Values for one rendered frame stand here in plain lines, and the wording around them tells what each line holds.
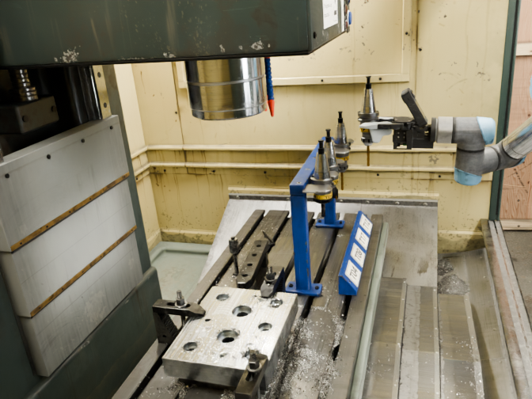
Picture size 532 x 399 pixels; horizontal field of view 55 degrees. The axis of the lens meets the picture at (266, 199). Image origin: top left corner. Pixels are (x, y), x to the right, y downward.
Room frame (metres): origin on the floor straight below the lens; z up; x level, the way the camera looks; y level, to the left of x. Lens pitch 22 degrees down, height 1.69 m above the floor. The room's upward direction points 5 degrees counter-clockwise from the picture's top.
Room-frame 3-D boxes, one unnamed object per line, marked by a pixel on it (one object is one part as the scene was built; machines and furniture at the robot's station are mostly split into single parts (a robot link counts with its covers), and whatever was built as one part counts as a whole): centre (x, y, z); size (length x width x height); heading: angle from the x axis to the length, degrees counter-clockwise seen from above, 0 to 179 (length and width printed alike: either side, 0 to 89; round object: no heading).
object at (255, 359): (0.80, 0.05, 0.97); 0.13 x 0.03 x 0.15; 162
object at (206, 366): (0.99, 0.10, 0.97); 0.29 x 0.23 x 0.05; 162
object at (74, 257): (1.19, 0.48, 1.16); 0.48 x 0.05 x 0.51; 162
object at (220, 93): (1.05, 0.06, 1.53); 0.16 x 0.16 x 0.12
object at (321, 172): (1.29, -0.16, 1.26); 0.04 x 0.04 x 0.07
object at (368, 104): (1.46, -0.32, 1.38); 0.04 x 0.04 x 0.07
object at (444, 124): (1.40, -0.52, 1.29); 0.08 x 0.05 x 0.08; 162
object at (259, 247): (1.34, 0.06, 0.93); 0.26 x 0.05 x 0.06; 167
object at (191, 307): (1.06, 0.23, 0.97); 0.13 x 0.03 x 0.15; 72
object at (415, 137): (1.42, -0.44, 1.29); 0.12 x 0.08 x 0.09; 72
